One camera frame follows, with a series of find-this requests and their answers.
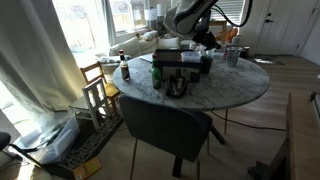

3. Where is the patterned sofa pillow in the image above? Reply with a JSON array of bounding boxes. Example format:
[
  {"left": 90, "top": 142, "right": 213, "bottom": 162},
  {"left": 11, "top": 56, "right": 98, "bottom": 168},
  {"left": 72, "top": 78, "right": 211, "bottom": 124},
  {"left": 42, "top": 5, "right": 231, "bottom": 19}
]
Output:
[{"left": 141, "top": 30, "right": 159, "bottom": 42}]

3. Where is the cream sofa pillow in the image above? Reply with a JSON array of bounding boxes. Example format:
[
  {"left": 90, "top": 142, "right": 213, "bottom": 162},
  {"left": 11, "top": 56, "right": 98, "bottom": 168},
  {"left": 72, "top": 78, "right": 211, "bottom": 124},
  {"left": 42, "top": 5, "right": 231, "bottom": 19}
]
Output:
[{"left": 157, "top": 36, "right": 181, "bottom": 50}]

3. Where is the green bottle red cap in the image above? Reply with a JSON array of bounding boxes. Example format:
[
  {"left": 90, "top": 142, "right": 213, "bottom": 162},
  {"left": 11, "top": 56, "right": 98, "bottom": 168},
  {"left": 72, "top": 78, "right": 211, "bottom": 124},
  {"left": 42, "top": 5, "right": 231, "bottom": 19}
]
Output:
[{"left": 151, "top": 54, "right": 163, "bottom": 90}]

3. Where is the black robot cable hose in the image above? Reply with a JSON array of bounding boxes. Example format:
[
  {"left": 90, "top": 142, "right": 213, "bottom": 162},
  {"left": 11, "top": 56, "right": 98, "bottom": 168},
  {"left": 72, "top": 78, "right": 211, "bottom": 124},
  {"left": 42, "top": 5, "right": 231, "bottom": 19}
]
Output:
[{"left": 211, "top": 0, "right": 255, "bottom": 28}]

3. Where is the dark cardboard box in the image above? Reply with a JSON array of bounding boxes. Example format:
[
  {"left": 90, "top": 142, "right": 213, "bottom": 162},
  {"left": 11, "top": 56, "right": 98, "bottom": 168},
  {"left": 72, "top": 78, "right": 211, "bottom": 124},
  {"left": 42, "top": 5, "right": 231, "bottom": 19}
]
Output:
[{"left": 154, "top": 49, "right": 204, "bottom": 83}]

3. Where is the dark cup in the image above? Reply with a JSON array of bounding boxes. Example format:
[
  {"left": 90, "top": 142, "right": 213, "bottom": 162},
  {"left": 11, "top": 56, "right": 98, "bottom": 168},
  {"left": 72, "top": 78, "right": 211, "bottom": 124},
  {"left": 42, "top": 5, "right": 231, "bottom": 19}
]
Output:
[{"left": 200, "top": 55, "right": 214, "bottom": 75}]

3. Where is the wooden board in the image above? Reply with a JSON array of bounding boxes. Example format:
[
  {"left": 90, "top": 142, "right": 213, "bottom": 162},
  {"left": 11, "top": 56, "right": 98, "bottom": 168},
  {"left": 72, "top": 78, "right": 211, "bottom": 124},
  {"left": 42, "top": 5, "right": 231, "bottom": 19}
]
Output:
[{"left": 268, "top": 91, "right": 320, "bottom": 180}]

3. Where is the clear plastic storage bin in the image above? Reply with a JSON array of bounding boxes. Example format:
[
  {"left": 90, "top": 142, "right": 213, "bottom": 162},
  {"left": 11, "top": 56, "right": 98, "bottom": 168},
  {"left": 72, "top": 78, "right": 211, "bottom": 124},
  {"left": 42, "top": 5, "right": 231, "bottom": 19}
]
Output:
[{"left": 14, "top": 113, "right": 81, "bottom": 165}]

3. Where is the white window blind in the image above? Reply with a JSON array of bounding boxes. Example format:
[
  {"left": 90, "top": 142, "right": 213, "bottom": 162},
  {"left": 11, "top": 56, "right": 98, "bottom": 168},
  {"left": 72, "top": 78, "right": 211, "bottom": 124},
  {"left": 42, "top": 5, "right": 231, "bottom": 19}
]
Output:
[{"left": 218, "top": 0, "right": 246, "bottom": 21}]

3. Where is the black table leg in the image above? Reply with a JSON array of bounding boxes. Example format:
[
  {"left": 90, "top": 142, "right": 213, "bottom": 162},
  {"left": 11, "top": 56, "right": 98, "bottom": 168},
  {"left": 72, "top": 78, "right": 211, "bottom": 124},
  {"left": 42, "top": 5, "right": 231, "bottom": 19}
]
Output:
[{"left": 208, "top": 123, "right": 227, "bottom": 146}]

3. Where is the wooden chair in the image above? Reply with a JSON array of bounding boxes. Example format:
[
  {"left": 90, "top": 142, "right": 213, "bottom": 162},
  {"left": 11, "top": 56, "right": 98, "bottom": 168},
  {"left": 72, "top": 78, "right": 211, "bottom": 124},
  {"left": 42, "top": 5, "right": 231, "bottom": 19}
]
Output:
[{"left": 79, "top": 61, "right": 121, "bottom": 116}]

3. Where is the black floor cable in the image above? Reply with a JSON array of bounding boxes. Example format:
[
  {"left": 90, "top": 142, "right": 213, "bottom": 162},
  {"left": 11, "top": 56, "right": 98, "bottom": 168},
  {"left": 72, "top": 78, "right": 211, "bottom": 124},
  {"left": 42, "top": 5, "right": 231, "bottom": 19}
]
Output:
[{"left": 209, "top": 109, "right": 288, "bottom": 133}]

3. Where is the silver cup with blue stripes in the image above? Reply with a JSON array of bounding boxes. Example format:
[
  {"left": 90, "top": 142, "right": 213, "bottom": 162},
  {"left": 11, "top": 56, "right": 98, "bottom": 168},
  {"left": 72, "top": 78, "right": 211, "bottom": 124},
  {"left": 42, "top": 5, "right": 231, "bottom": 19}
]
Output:
[{"left": 226, "top": 46, "right": 243, "bottom": 68}]

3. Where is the lamp with white shade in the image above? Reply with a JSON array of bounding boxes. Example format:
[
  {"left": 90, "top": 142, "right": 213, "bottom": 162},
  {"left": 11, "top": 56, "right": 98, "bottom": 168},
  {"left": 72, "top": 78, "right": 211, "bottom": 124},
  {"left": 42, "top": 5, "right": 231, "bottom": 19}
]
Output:
[
  {"left": 143, "top": 8, "right": 158, "bottom": 31},
  {"left": 156, "top": 3, "right": 168, "bottom": 34}
]

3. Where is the cream sofa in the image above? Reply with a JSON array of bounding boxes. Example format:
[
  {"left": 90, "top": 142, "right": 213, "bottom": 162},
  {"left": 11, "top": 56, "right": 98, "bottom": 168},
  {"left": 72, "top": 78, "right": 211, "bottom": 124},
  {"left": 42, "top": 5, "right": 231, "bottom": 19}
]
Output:
[{"left": 108, "top": 28, "right": 198, "bottom": 59}]

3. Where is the clear measuring cup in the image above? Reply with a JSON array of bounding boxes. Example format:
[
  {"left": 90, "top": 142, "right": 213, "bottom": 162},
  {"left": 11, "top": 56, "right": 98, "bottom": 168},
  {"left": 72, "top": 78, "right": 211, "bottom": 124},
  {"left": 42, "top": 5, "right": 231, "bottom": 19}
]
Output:
[{"left": 205, "top": 48, "right": 216, "bottom": 60}]

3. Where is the brown cardboard box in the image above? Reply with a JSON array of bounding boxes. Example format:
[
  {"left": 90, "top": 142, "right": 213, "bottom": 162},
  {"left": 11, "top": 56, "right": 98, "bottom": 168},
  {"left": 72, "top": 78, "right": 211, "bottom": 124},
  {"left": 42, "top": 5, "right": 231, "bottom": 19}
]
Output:
[{"left": 72, "top": 156, "right": 104, "bottom": 180}]

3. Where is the dark sauce bottle red cap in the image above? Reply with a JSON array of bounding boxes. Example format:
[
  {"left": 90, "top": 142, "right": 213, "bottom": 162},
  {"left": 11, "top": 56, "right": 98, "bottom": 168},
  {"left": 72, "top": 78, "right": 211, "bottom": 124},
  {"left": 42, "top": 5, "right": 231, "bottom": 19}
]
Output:
[{"left": 118, "top": 49, "right": 131, "bottom": 82}]

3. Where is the black office chair base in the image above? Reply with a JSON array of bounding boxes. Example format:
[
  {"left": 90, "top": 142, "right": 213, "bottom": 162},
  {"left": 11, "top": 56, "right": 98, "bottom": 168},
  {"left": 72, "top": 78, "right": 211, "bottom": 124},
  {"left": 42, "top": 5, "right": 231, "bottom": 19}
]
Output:
[{"left": 0, "top": 131, "right": 46, "bottom": 168}]

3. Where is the small white chair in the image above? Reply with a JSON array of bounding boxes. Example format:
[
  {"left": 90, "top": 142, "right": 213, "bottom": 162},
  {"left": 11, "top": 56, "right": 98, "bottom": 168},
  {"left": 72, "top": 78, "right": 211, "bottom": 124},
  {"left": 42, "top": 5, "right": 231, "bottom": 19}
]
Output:
[{"left": 68, "top": 78, "right": 113, "bottom": 131}]

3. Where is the black cup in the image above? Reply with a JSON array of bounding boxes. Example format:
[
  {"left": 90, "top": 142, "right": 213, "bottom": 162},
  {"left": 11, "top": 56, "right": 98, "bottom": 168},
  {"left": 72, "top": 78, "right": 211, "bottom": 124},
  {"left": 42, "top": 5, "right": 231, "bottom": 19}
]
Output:
[{"left": 165, "top": 73, "right": 189, "bottom": 99}]

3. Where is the grey upholstered chair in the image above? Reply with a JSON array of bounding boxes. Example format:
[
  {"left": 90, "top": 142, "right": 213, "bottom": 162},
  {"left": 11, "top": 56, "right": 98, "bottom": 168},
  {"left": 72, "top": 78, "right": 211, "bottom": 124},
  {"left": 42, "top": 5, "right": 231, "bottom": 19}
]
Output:
[{"left": 118, "top": 94, "right": 213, "bottom": 180}]

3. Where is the light grey curtain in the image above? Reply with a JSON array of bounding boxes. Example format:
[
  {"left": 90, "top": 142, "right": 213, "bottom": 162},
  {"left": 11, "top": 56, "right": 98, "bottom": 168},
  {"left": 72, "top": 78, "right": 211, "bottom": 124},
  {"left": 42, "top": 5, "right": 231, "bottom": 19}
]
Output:
[
  {"left": 0, "top": 0, "right": 88, "bottom": 141},
  {"left": 101, "top": 0, "right": 118, "bottom": 46}
]

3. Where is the dark doormat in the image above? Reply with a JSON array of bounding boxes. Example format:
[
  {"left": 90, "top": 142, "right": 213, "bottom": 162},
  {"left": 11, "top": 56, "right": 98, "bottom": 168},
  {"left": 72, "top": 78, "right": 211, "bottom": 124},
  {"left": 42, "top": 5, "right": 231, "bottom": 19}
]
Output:
[{"left": 248, "top": 54, "right": 285, "bottom": 66}]

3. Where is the flat white tablet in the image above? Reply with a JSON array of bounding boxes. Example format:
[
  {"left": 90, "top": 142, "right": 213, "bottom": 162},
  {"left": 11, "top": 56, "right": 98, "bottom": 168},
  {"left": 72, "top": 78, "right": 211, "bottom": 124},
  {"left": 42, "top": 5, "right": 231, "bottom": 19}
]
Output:
[{"left": 139, "top": 54, "right": 154, "bottom": 63}]

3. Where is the black grid crate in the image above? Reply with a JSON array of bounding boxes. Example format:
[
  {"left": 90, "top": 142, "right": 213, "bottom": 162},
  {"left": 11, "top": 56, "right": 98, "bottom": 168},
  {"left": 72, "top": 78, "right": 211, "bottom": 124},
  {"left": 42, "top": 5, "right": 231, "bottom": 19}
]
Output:
[{"left": 41, "top": 114, "right": 124, "bottom": 179}]

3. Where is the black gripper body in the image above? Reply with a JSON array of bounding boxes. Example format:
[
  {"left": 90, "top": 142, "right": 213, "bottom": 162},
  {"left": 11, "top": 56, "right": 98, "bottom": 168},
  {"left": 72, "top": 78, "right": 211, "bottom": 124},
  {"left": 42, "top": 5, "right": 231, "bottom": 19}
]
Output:
[{"left": 194, "top": 24, "right": 218, "bottom": 43}]

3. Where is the dark chair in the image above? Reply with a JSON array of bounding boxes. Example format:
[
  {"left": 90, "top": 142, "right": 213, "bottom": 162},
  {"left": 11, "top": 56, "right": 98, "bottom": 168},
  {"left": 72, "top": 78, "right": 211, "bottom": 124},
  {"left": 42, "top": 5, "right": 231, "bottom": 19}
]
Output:
[{"left": 239, "top": 47, "right": 252, "bottom": 60}]

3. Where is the clear plastic container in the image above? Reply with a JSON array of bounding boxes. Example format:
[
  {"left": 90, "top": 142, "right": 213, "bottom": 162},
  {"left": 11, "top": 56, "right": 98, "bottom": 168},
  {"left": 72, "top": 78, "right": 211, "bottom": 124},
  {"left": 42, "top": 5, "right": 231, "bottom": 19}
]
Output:
[{"left": 180, "top": 49, "right": 206, "bottom": 64}]

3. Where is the orange plush toy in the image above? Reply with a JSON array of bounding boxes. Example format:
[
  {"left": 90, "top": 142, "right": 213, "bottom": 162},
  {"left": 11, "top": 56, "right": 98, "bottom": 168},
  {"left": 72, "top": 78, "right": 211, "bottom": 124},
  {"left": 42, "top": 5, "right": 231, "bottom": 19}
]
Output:
[{"left": 216, "top": 28, "right": 239, "bottom": 43}]

